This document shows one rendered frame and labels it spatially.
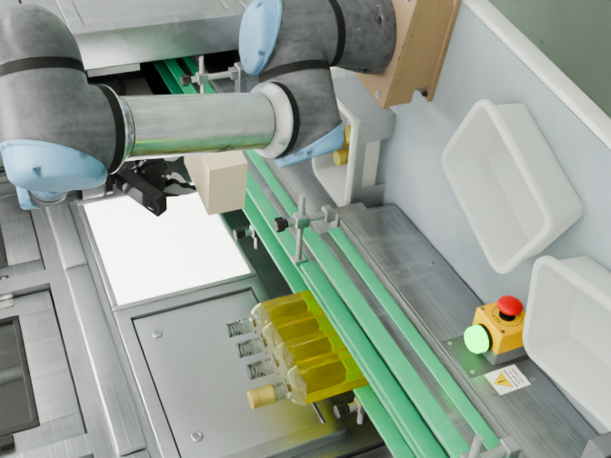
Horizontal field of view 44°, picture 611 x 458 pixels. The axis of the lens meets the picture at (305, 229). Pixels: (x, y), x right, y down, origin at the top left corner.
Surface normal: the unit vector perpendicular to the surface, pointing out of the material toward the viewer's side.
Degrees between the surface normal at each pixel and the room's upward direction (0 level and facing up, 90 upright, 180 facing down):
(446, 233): 0
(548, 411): 90
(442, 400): 90
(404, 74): 90
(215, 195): 90
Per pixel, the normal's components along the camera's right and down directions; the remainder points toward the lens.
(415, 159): -0.91, 0.22
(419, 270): 0.05, -0.79
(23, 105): -0.07, 0.00
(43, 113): 0.27, -0.07
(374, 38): 0.16, 0.44
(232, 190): 0.39, 0.70
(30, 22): 0.20, -0.64
